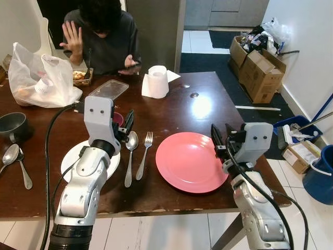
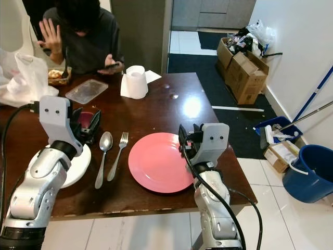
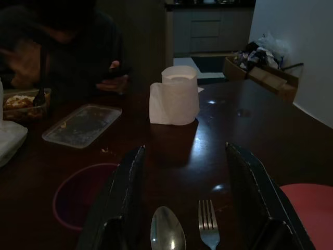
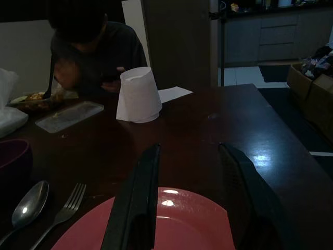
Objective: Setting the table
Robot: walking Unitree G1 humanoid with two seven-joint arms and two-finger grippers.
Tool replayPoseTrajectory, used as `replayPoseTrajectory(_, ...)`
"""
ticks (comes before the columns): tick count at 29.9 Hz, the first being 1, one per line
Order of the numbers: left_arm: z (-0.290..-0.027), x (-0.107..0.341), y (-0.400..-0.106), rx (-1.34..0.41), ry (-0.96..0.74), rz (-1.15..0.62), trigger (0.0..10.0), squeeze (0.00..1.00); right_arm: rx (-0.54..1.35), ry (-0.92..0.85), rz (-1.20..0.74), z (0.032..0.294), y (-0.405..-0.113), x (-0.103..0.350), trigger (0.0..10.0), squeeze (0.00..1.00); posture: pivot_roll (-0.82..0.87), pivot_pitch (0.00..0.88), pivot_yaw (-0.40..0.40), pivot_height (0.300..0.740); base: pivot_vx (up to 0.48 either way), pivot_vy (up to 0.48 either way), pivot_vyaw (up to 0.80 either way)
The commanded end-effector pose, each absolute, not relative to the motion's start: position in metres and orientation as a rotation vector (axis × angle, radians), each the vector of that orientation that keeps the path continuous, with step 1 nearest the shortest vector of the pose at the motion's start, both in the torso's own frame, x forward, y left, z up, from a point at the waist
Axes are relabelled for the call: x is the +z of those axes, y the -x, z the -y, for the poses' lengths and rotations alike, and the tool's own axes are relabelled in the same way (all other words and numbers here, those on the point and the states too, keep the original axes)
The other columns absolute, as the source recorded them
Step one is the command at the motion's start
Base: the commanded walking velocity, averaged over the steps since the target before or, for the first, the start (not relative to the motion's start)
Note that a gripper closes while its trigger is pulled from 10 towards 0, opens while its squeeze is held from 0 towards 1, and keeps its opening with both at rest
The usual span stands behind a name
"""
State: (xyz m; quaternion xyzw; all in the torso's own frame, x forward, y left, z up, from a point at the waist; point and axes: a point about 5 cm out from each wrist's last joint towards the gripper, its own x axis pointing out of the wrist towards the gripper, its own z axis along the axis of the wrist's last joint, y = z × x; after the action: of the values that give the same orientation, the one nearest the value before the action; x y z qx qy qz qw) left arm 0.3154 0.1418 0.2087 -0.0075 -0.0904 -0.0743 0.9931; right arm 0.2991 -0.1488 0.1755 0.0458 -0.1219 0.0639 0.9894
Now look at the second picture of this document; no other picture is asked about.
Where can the white plastic chair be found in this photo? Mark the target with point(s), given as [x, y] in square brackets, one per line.
[26, 41]

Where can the grey kitchen cabinet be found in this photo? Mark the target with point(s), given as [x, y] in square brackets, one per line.
[213, 13]

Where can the silver metal spoon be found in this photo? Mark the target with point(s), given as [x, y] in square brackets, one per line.
[105, 140]

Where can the blue plastic bucket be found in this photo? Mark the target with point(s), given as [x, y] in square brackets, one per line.
[309, 177]

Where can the white round plate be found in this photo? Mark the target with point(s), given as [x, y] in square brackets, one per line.
[78, 167]

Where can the silver metal fork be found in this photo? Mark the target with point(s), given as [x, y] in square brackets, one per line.
[124, 139]

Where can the person's right hand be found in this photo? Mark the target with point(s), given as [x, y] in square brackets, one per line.
[51, 35]

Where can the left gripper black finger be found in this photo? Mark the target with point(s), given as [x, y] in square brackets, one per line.
[95, 124]
[77, 116]

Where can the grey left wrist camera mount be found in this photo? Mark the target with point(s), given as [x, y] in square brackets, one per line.
[56, 117]

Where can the dark blue floor mat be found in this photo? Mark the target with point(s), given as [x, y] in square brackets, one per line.
[192, 65]

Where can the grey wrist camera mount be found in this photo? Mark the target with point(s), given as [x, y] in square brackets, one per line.
[56, 117]
[214, 139]

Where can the clear plastic container lid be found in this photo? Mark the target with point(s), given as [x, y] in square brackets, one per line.
[86, 91]

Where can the takeaway food container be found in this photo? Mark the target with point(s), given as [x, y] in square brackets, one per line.
[58, 76]

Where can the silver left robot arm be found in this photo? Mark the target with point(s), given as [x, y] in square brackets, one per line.
[39, 182]

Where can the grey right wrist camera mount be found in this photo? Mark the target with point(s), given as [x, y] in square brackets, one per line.
[214, 139]

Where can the white toilet paper roll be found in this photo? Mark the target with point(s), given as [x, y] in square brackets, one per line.
[134, 83]

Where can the person in dark shirt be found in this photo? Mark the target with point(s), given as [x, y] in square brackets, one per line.
[91, 47]

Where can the grey metal pole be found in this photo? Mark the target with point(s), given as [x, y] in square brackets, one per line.
[304, 114]

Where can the open cardboard box with clutter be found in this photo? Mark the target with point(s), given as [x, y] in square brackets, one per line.
[222, 52]

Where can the white plastic shopping bag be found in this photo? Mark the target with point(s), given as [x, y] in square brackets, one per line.
[26, 78]

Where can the small labelled cardboard box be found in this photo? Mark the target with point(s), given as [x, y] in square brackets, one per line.
[281, 156]

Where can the blue plastic tray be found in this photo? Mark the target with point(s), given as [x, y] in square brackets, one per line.
[281, 125]

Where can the person's left hand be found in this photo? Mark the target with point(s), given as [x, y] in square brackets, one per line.
[108, 64]

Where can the pink round plate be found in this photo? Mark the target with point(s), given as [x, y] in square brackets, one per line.
[158, 162]

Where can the blue mop pole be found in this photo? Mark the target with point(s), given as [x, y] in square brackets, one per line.
[315, 94]

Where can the clear crumpled plastic bag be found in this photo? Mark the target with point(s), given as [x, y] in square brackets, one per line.
[263, 32]

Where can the dark brown dining table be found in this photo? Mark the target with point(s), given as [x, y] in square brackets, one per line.
[151, 112]

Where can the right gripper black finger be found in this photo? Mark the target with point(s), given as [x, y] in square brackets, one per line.
[183, 138]

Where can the small metal bottle cap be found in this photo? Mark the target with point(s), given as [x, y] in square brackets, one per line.
[175, 96]

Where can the maroon cup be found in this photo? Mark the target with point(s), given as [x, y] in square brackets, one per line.
[86, 120]

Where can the white paper napkin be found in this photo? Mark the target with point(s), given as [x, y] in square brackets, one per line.
[154, 76]

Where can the printed brown cardboard box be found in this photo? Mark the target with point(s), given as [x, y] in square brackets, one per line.
[247, 78]

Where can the black smartphone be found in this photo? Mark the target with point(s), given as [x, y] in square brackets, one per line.
[117, 65]

